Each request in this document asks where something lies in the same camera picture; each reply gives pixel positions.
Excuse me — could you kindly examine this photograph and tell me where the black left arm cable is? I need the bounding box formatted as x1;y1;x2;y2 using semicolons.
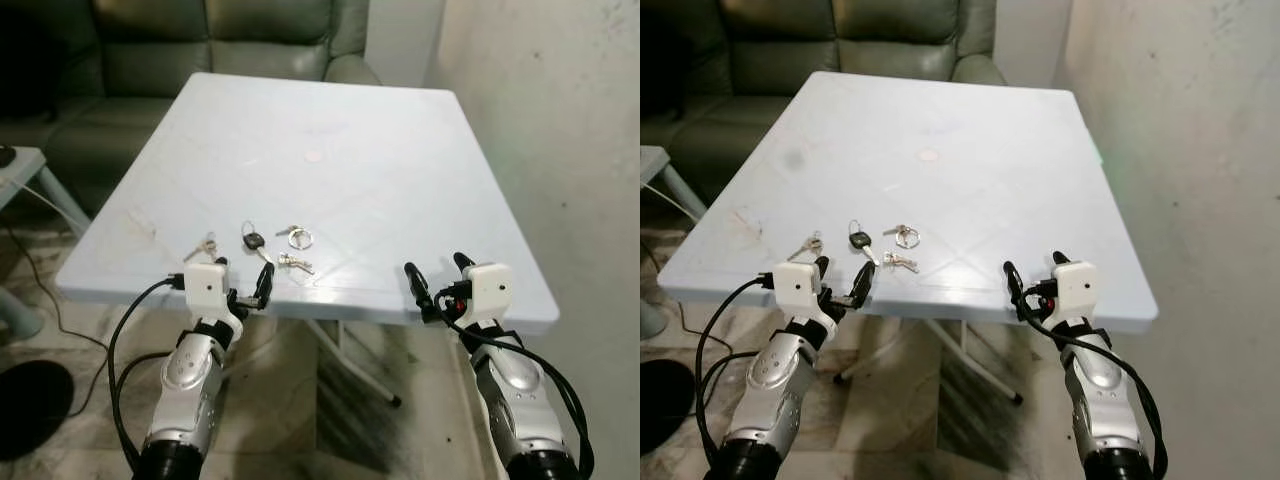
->
695;274;779;469
106;274;191;473

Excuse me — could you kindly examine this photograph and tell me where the thin black floor cable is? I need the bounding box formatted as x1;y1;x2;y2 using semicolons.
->
640;238;703;339
0;224;109;353

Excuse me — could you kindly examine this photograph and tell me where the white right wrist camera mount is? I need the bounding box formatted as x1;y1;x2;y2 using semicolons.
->
1051;262;1099;327
462;263;514;330

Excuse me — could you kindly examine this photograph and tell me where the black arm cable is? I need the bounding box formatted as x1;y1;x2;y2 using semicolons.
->
1018;298;1169;480
430;300;597;480
106;274;191;473
695;274;779;469

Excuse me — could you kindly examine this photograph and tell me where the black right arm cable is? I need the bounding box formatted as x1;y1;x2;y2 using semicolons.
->
1018;298;1169;480
430;300;597;480

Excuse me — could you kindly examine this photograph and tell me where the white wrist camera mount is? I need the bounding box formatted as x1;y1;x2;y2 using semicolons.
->
183;262;242;323
462;263;514;330
772;263;830;324
1051;262;1099;327

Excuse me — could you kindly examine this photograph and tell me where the black head car key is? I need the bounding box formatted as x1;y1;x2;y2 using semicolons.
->
848;219;882;267
241;221;274;266

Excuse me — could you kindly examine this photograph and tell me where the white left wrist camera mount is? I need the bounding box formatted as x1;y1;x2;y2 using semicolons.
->
772;263;830;324
183;262;242;323

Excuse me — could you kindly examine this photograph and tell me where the white plastic folding table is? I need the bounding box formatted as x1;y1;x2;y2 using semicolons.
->
655;70;1161;406
55;72;561;409

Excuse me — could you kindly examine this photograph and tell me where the green leather sofa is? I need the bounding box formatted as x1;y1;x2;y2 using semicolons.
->
0;0;382;215
640;0;1007;206

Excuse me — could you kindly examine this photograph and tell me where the small pale side table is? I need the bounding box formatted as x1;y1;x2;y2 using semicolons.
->
0;146;92;341
640;145;707;341

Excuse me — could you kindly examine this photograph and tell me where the black round floor object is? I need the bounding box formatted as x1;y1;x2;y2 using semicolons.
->
640;357;697;457
0;359;76;462

